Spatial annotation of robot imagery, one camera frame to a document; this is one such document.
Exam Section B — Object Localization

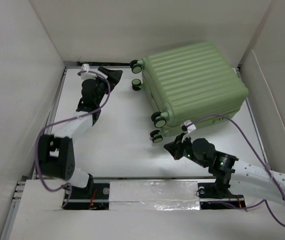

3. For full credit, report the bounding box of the silver tape strip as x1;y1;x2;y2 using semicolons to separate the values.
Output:
108;180;200;211

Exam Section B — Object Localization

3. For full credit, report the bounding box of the green suitcase with blue lining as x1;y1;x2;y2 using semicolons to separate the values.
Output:
129;41;249;143

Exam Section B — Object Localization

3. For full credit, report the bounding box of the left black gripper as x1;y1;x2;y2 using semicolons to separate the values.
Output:
92;67;122;106

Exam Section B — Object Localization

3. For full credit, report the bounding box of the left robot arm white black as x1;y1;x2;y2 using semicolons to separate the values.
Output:
35;64;123;199

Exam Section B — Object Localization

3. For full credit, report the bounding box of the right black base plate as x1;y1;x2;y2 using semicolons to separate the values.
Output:
196;182;246;210

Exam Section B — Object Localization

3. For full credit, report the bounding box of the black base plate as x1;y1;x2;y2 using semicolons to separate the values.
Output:
196;182;246;210
62;182;110;211

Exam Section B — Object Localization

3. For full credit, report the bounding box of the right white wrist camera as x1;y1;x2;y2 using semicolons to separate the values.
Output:
181;120;197;142

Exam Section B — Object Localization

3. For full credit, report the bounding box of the purple cable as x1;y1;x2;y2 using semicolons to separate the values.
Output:
33;71;112;208
189;113;285;229

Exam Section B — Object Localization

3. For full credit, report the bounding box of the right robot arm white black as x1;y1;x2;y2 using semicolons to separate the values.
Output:
164;135;285;205

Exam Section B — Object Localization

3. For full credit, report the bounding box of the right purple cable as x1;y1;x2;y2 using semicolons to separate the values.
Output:
189;113;285;229

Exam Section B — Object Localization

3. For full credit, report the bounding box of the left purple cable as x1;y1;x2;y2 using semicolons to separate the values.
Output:
33;71;112;208

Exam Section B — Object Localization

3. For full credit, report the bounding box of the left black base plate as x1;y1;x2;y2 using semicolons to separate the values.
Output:
62;182;110;211

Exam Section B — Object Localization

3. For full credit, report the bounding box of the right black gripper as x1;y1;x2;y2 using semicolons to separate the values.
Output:
163;132;208;168

